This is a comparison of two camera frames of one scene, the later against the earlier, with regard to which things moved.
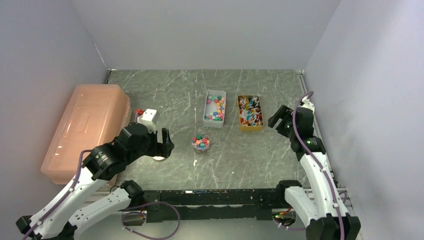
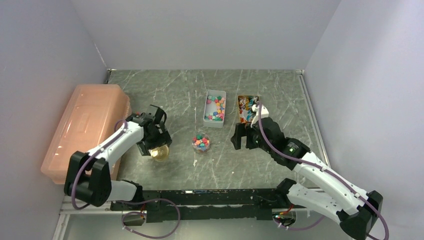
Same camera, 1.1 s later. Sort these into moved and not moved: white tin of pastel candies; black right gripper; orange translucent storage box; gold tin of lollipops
Moved: black right gripper
Not moved: orange translucent storage box; gold tin of lollipops; white tin of pastel candies
